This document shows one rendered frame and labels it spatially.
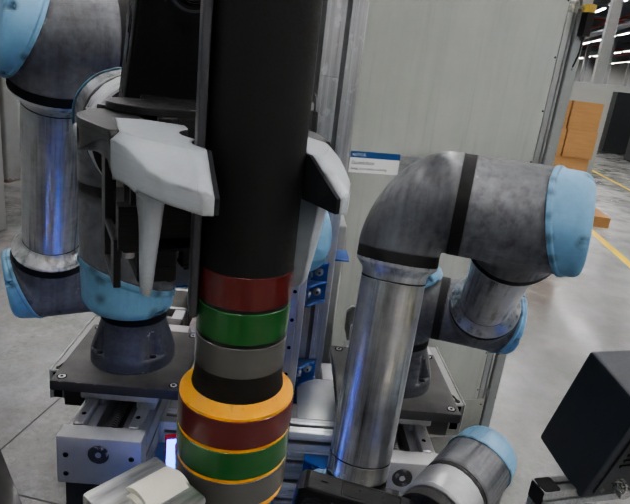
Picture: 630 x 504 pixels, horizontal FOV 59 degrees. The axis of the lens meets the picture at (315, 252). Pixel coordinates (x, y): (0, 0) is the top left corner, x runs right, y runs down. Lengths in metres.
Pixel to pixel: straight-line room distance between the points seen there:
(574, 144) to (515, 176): 7.76
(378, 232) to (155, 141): 0.46
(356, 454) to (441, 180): 0.33
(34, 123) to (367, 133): 1.48
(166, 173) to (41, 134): 0.67
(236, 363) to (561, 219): 0.46
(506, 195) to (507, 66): 1.76
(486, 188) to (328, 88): 0.55
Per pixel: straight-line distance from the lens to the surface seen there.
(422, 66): 2.19
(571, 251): 0.63
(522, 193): 0.61
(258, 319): 0.19
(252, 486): 0.22
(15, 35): 0.75
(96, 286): 0.47
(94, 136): 0.22
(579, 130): 8.38
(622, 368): 0.90
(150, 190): 0.18
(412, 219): 0.61
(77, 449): 1.02
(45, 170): 0.86
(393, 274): 0.63
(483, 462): 0.67
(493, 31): 2.32
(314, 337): 1.22
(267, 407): 0.21
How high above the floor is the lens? 1.59
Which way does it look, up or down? 18 degrees down
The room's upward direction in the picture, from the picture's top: 7 degrees clockwise
